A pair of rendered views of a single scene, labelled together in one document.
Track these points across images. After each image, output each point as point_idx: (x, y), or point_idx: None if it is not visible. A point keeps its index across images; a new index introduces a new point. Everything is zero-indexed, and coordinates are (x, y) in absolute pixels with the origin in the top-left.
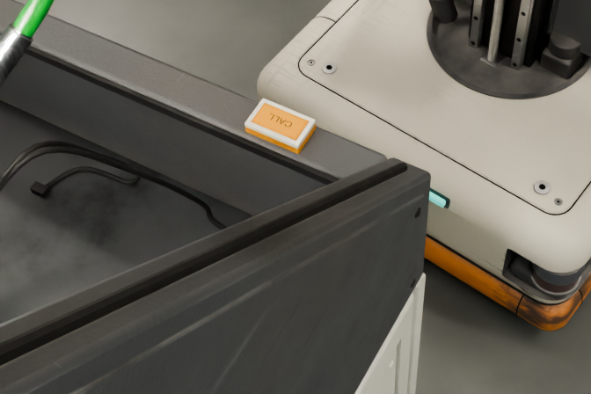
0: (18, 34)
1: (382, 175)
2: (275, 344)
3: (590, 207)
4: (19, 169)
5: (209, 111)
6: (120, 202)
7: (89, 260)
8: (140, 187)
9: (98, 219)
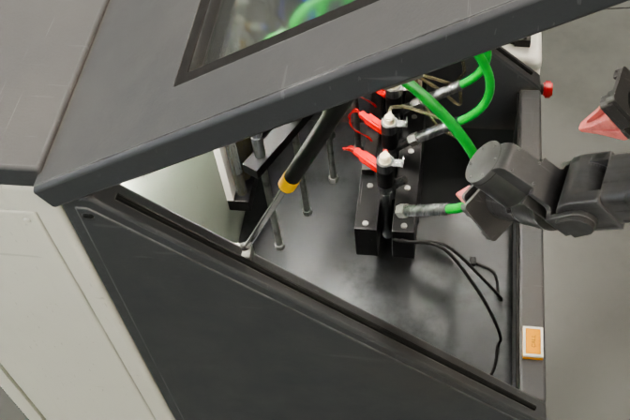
0: (443, 209)
1: (508, 394)
2: (381, 376)
3: None
4: (479, 247)
5: (525, 307)
6: (486, 299)
7: (447, 302)
8: (499, 304)
9: (471, 294)
